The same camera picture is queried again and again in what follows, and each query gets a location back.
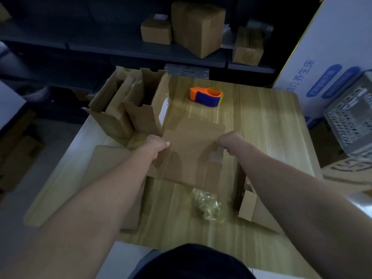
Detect person's right hand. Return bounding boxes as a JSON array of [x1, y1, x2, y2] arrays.
[[218, 130, 245, 157]]

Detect orange blue yellow tape roll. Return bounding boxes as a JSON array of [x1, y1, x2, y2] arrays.
[[189, 86, 224, 108]]

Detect large brown carton black logo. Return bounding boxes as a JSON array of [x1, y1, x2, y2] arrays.
[[309, 120, 372, 198]]

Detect white plastic bag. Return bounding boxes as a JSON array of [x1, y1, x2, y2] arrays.
[[22, 86, 50, 102]]

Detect clear tape wad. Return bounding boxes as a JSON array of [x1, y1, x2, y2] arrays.
[[191, 187, 224, 223]]

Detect cluster of cardboard boxes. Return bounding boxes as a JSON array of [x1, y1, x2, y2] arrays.
[[82, 66, 170, 146]]

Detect person's left hand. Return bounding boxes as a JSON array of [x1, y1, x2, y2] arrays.
[[142, 134, 170, 160]]

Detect white plastic crate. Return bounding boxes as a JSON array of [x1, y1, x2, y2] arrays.
[[323, 71, 372, 159]]

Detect cardboard stack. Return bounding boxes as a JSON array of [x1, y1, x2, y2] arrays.
[[84, 145, 146, 233]]

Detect small dim brown carton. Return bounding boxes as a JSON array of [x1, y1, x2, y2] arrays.
[[72, 90, 96, 102]]

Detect brown carton with black print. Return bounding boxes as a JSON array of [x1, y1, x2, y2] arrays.
[[0, 2, 12, 22]]

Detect person's blue jeans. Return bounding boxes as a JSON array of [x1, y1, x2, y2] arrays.
[[127, 250, 163, 279]]

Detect small carton with white label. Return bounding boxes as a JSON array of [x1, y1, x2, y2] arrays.
[[140, 14, 173, 45]]

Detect small sealed brown carton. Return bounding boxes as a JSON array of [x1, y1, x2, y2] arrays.
[[232, 26, 264, 67]]

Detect dark metal shelf unit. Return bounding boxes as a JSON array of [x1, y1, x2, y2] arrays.
[[0, 0, 320, 122]]

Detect white flat board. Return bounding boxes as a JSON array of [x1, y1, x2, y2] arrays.
[[0, 81, 27, 130]]

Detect large white printed carton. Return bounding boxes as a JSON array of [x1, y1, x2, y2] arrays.
[[272, 0, 372, 128]]

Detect person's left forearm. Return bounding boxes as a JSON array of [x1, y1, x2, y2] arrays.
[[0, 145, 157, 279]]

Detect person's dark shirt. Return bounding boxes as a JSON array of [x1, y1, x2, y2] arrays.
[[132, 244, 256, 279]]

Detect grey wrapped item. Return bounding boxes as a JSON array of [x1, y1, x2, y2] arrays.
[[247, 20, 274, 41]]

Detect large sealed brown carton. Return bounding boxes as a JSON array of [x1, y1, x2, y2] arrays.
[[170, 1, 226, 59]]

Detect dim brown flattened carton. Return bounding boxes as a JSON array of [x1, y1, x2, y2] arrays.
[[0, 110, 46, 192]]

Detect person's right forearm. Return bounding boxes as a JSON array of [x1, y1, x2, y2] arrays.
[[232, 141, 372, 279]]

